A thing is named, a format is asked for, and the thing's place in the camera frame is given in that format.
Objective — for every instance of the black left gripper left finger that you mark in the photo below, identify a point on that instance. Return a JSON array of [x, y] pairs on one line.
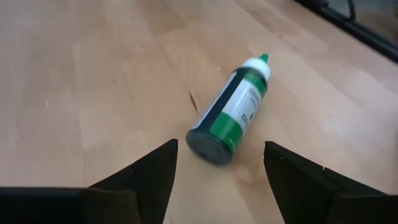
[[140, 193]]

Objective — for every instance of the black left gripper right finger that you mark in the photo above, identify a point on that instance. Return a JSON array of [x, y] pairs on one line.
[[304, 193]]

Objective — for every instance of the green ink bottle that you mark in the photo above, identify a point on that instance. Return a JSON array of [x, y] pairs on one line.
[[227, 124]]

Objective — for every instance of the black aluminium table frame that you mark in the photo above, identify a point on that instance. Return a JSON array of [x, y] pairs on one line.
[[357, 29]]

